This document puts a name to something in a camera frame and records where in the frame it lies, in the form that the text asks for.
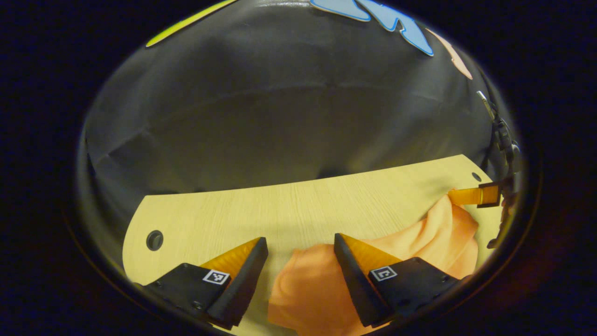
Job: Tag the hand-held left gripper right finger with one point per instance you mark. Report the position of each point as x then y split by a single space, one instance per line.
357 280

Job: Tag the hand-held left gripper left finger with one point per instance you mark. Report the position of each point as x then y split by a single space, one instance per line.
245 280

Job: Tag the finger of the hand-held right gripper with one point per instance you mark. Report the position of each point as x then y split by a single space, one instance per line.
471 196

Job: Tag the orange T-shirt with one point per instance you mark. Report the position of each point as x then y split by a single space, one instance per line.
312 289

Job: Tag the black backdrop cloth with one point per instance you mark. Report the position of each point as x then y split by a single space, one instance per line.
280 116

